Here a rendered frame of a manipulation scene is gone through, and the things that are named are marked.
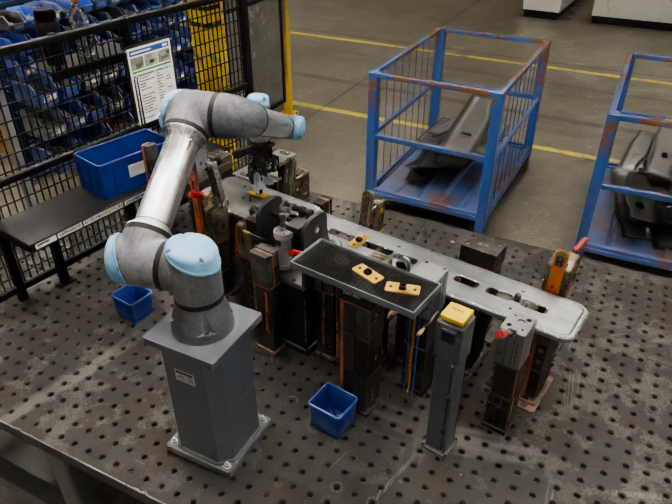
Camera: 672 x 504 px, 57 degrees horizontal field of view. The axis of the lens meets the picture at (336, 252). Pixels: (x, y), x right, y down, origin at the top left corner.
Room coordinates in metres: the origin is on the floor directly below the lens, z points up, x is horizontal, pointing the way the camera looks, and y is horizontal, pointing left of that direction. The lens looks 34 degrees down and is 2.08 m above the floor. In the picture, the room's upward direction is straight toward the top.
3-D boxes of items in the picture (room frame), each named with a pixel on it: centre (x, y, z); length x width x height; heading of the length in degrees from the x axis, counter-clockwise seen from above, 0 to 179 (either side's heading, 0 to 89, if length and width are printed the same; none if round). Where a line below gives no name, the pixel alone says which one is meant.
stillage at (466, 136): (3.94, -0.82, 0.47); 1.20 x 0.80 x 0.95; 152
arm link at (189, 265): (1.16, 0.33, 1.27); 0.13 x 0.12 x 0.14; 76
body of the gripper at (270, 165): (1.98, 0.25, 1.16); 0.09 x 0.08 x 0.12; 55
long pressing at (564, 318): (1.68, -0.09, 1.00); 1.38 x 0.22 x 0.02; 55
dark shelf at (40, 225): (2.04, 0.78, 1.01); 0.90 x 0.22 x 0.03; 145
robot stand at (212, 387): (1.16, 0.32, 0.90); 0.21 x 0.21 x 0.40; 63
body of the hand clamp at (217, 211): (1.82, 0.40, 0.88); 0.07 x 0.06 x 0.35; 145
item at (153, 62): (2.36, 0.70, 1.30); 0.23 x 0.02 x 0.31; 145
